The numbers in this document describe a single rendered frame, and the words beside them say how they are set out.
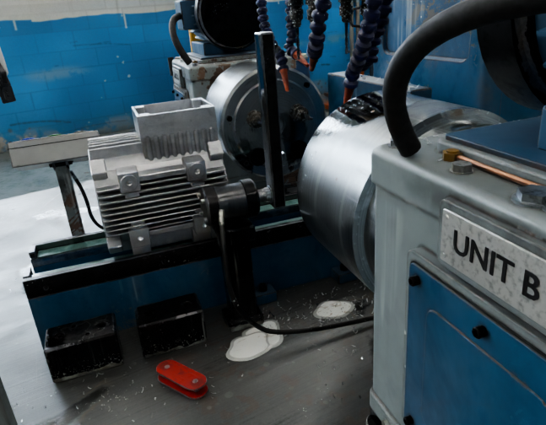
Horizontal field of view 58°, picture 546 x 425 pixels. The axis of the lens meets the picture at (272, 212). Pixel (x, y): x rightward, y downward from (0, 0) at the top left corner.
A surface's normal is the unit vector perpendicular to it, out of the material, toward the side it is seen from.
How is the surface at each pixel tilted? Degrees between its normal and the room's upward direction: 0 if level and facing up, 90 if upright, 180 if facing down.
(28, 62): 90
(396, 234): 89
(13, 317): 0
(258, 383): 0
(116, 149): 88
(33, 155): 69
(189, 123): 90
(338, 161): 58
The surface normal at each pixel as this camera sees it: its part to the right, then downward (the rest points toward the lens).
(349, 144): -0.73, -0.48
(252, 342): -0.07, -0.92
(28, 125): 0.50, 0.30
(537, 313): -0.94, 0.19
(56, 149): 0.29, 0.00
